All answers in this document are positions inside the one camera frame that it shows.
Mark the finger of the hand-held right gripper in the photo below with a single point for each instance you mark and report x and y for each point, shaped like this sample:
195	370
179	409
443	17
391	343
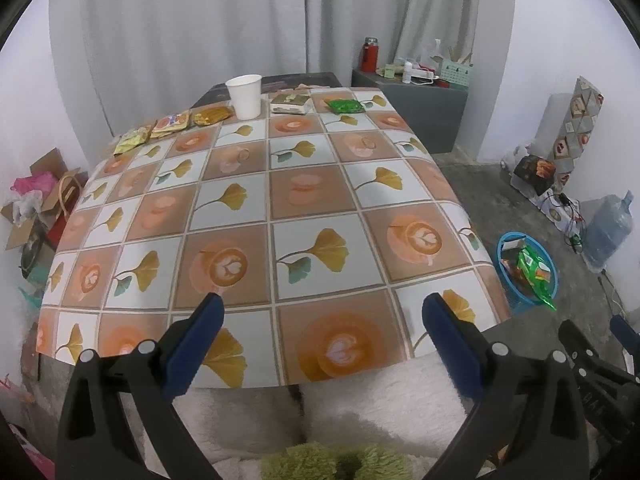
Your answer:
595	375
627	335

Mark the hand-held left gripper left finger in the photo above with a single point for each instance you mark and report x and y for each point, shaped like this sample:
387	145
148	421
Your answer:
195	345

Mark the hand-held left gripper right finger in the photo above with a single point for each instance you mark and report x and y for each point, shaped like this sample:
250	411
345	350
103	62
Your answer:
450	345

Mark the blue plastic basket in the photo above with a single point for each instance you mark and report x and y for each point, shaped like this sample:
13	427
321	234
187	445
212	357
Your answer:
520	305

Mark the white fluffy blanket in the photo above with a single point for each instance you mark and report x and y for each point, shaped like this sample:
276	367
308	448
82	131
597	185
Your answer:
380	410

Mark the large water jug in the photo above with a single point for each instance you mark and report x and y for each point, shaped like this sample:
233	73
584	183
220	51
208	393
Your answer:
607	230

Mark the green snack bag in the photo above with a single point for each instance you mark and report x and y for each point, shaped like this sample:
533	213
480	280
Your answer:
532	270

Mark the white patterned box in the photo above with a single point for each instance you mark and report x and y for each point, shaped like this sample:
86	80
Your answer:
555	212

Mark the dark round tin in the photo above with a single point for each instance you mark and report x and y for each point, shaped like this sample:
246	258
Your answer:
37	255

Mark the dark printed box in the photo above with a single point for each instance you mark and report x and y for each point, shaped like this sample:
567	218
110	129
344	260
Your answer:
535	170

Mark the ginkgo patterned tablecloth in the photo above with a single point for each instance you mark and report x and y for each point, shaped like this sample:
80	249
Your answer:
310	190

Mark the brown paper bag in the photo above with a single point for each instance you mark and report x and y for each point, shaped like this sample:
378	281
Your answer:
70	195

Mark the pale yellow snack packet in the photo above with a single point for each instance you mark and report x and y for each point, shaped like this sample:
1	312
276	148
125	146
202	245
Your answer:
131	141

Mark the tall patterned box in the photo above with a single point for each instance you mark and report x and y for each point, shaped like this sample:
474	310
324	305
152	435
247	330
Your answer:
580	125

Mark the crumpled white plastic bag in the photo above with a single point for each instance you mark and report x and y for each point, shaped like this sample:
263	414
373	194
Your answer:
25	207

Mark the orange white snack packet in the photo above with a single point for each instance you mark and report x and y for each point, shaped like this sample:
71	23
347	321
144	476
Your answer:
171	124

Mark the white panel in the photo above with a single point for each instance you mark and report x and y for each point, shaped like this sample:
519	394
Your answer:
550	125

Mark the gold snack packet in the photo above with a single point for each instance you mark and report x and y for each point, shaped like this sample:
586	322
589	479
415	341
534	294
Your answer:
212	116

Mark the pink plastic bag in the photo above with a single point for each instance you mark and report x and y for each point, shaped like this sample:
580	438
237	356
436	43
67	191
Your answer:
32	182

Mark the grey cabinet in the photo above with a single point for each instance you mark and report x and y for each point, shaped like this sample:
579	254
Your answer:
430	115

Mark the cardboard box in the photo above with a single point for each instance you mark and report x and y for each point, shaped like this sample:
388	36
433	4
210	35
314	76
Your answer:
45	165

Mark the white paper cup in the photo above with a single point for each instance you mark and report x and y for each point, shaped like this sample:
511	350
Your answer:
244	100

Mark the gold box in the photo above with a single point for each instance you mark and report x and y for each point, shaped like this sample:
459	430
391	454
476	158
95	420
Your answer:
290	102

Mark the small green packet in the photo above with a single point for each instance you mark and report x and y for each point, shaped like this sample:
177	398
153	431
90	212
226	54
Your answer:
345	106

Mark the green desk calendar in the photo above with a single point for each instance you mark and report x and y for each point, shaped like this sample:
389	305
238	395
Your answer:
456	74

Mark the small white bottle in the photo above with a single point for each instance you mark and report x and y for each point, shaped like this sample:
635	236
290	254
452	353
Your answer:
408	74

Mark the pale green small box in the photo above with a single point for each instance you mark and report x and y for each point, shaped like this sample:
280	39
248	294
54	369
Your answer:
394	70

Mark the dark printed mat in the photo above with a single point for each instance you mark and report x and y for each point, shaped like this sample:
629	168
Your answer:
295	81

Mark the red thermos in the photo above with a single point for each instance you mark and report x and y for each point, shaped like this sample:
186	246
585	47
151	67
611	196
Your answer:
370	57

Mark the grey curtain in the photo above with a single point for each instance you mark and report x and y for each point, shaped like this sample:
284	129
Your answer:
200	25

